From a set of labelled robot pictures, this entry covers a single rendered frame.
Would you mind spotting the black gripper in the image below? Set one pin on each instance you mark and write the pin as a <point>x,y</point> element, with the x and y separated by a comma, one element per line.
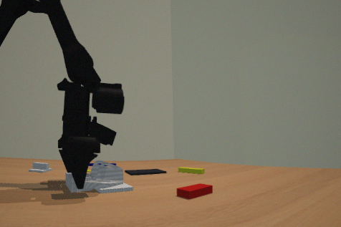
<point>77,146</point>

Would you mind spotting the yellow-green flat bar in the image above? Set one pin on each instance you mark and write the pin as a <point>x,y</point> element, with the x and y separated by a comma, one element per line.
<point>191,170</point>

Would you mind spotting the red rectangular block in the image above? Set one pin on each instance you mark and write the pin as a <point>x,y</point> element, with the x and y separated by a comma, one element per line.
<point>194,191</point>

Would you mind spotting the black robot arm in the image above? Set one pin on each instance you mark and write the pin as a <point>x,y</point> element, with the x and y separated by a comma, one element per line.
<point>106,98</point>

